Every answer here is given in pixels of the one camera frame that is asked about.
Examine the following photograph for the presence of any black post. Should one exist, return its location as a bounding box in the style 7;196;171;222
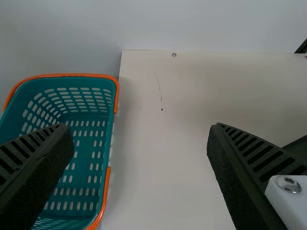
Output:
294;38;307;55

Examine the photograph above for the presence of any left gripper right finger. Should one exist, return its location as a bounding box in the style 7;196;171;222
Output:
207;122;307;230

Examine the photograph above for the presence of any teal shopping basket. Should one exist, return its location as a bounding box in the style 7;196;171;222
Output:
0;73;120;230

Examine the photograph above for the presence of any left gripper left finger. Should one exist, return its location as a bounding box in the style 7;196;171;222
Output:
0;123;75;230

